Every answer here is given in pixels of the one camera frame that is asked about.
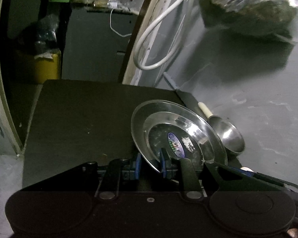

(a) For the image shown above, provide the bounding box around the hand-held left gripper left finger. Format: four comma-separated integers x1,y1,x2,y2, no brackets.
27,152,142,201

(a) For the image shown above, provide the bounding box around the thick white hose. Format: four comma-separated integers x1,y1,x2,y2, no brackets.
133,0,203,70

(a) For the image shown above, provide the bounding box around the steel bowl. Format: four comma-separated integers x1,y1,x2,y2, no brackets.
208,115,246,155

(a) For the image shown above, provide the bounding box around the thin white cable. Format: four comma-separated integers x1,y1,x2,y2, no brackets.
110,7,133,38

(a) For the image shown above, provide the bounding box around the steel plate with blue label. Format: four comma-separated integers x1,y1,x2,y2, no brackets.
131,100,228,174

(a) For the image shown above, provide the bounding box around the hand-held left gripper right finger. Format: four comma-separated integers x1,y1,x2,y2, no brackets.
159,148,283,201

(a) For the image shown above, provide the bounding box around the plastic-wrapped dark bundle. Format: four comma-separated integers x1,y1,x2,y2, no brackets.
198,0,298,44

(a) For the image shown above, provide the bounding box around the yellow bin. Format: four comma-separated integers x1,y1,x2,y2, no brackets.
19,50,62,84

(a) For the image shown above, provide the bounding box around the cream door frame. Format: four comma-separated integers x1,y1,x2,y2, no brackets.
121,0,167,86

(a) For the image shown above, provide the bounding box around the knife with cream handle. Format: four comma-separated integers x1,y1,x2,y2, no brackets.
163,72,214,120

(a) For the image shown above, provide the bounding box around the black plastic bag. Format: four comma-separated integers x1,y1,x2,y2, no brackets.
19,14,60,56

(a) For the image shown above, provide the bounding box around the dark grey cabinet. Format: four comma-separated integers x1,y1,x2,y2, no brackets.
62,6,140,83

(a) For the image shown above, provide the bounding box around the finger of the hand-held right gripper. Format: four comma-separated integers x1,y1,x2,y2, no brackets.
228,167,292,187

